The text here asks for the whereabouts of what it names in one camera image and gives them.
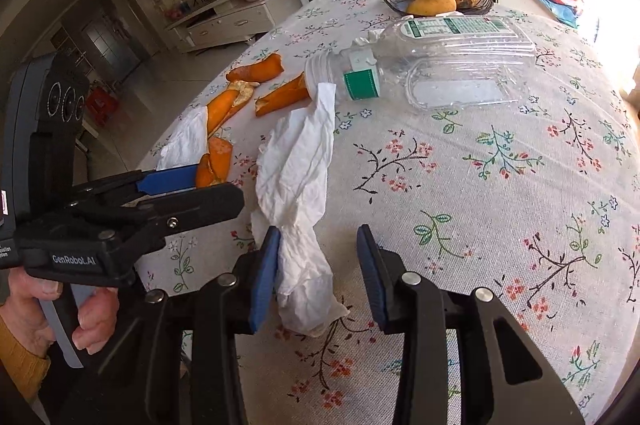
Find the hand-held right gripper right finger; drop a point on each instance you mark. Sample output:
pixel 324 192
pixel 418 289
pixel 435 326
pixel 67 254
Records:
pixel 372 275

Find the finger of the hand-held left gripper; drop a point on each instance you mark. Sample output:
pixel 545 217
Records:
pixel 200 205
pixel 170 179

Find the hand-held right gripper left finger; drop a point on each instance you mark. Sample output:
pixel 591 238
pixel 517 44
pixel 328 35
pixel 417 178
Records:
pixel 262 280

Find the short orange peel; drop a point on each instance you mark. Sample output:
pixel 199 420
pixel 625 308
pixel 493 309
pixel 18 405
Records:
pixel 215 157

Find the long white tissue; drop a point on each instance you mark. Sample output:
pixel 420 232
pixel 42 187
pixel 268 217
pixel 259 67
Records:
pixel 300 165

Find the person's left forearm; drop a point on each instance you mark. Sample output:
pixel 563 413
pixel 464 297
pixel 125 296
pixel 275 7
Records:
pixel 20 365

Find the person's left hand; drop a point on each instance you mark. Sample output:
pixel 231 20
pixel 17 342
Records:
pixel 97 315

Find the red plastic stool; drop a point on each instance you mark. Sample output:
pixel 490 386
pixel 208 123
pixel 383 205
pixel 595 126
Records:
pixel 102 101

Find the folded orange peel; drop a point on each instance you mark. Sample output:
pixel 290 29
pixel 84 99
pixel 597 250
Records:
pixel 225 110

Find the floral tablecloth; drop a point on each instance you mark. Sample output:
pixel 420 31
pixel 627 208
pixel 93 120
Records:
pixel 450 205

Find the white television cabinet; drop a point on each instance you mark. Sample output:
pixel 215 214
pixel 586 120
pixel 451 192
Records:
pixel 230 17

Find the clear plastic bottle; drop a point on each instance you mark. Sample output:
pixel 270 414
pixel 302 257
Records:
pixel 450 60

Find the small white tissue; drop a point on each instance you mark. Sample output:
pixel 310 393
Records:
pixel 370 39

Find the yellow mango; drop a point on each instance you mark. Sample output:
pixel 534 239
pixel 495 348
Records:
pixel 432 4

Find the dark fruit bowl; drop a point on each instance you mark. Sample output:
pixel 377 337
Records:
pixel 480 5

